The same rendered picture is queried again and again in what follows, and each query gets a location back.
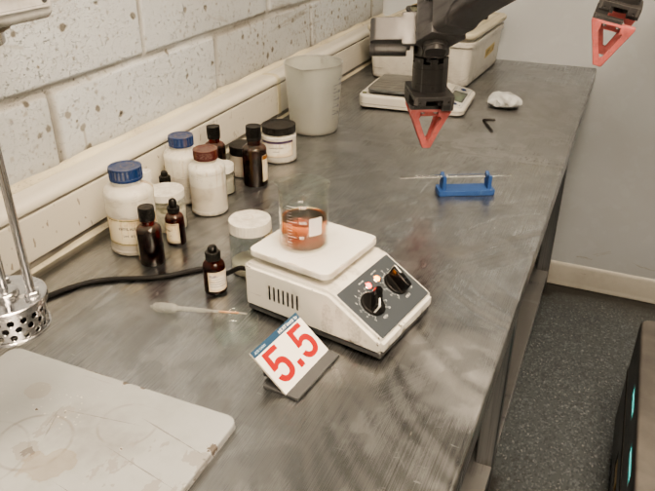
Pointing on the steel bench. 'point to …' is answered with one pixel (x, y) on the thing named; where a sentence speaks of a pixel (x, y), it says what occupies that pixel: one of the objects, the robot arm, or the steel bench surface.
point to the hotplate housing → (324, 303)
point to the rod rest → (465, 188)
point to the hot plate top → (363, 242)
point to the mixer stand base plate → (97, 431)
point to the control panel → (395, 307)
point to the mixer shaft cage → (19, 286)
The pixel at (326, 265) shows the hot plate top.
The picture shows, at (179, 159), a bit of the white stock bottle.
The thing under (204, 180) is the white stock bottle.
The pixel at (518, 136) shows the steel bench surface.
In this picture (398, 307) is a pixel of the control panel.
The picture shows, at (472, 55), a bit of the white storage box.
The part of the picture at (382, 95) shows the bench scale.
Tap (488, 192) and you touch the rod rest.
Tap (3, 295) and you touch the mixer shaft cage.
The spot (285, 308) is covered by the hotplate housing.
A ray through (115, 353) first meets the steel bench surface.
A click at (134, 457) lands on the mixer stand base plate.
